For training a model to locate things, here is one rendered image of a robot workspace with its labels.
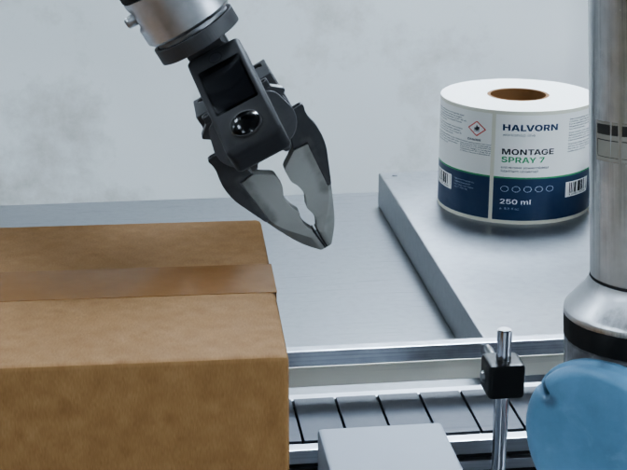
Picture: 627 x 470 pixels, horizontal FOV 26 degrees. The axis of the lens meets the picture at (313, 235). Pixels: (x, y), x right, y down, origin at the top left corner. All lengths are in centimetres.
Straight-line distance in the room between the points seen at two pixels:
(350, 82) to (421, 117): 25
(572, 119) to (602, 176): 97
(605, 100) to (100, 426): 32
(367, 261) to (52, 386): 105
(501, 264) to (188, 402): 90
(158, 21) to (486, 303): 56
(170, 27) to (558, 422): 46
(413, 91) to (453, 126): 254
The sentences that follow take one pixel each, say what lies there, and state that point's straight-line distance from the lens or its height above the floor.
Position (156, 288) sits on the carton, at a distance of 81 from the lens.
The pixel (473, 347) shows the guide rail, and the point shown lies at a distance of 114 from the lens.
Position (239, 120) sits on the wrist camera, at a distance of 101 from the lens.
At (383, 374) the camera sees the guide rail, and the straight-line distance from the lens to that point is 122.
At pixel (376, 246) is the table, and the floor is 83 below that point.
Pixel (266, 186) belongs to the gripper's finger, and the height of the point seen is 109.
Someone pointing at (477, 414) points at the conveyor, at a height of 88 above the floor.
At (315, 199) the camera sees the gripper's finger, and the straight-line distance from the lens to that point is 111.
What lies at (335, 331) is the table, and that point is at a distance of 151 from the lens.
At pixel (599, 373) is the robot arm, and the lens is 75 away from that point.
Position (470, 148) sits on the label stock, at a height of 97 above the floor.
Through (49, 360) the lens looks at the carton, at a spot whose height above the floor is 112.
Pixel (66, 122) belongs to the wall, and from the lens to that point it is 443.
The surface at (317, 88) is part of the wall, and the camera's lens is 428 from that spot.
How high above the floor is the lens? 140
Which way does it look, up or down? 18 degrees down
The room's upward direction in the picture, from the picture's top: straight up
